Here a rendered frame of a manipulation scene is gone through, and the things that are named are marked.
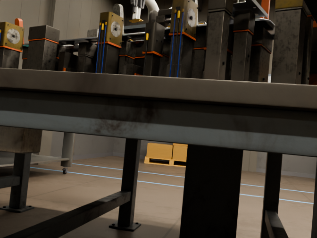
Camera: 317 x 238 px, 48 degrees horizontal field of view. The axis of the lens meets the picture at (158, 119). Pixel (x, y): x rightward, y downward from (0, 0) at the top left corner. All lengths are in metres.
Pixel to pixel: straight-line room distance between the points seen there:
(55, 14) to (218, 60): 4.80
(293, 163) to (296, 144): 7.15
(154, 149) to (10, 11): 3.67
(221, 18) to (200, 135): 0.38
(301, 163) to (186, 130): 7.21
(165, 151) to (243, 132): 6.36
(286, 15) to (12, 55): 1.29
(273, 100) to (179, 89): 0.16
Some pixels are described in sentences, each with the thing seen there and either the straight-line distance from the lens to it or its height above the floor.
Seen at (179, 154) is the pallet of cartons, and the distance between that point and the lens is 7.01.
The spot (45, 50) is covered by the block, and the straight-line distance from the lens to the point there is 1.70.
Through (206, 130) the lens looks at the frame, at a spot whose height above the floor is 0.61.
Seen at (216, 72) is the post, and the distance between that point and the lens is 0.92.
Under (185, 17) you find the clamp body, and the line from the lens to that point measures 1.20.
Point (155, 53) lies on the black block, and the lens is 1.30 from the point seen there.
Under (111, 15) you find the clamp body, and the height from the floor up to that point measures 1.03.
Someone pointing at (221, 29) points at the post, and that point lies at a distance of 0.95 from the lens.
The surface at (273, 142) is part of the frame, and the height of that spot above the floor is 0.60.
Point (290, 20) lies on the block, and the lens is 1.15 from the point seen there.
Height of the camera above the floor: 0.59
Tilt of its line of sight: 2 degrees up
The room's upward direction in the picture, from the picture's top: 5 degrees clockwise
